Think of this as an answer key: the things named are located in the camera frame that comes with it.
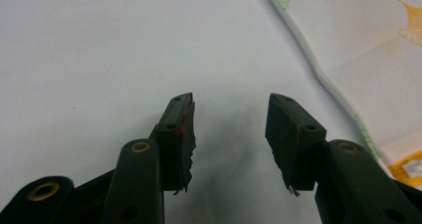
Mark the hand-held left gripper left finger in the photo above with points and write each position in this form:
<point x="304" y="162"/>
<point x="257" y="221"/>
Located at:
<point x="172" y="151"/>

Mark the white mesh leaf-print laundry bag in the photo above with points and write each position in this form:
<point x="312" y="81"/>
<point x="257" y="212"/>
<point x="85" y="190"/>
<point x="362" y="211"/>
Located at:
<point x="365" y="51"/>

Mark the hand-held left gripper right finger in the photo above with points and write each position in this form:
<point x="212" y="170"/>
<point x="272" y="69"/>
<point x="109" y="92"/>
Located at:
<point x="292" y="144"/>

